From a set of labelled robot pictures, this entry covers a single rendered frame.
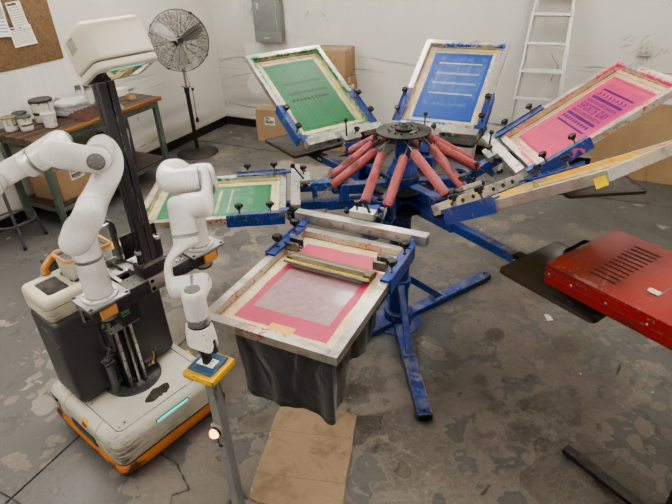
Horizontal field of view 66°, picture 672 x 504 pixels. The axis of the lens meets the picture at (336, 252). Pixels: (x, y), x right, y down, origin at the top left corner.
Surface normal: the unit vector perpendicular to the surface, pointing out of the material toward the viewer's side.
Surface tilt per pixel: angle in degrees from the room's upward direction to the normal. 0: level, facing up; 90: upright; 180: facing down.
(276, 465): 1
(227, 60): 90
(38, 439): 0
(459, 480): 0
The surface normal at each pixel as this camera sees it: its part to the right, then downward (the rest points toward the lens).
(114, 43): 0.68, -0.11
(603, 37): -0.44, 0.47
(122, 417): -0.04, -0.86
